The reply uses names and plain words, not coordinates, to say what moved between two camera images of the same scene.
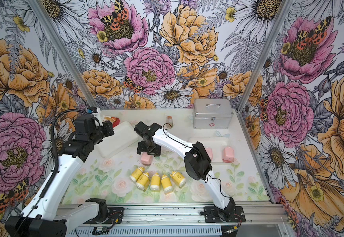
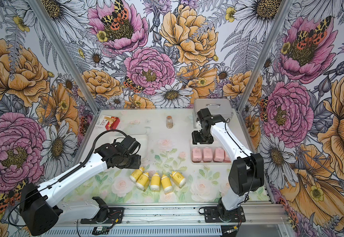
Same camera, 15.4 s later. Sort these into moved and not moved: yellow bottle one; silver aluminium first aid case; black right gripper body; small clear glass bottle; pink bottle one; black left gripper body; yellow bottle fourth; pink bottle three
Moved: black left gripper body; pink bottle one; black right gripper body
Not moved: yellow bottle fourth; silver aluminium first aid case; pink bottle three; yellow bottle one; small clear glass bottle
